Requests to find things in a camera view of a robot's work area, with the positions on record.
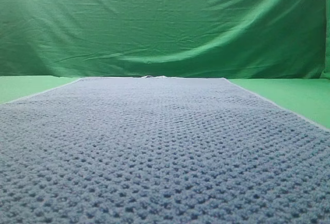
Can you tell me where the blue waffle-weave towel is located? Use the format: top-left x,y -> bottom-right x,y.
1,77 -> 329,223

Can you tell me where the green backdrop cloth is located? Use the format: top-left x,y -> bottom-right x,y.
1,0 -> 329,78

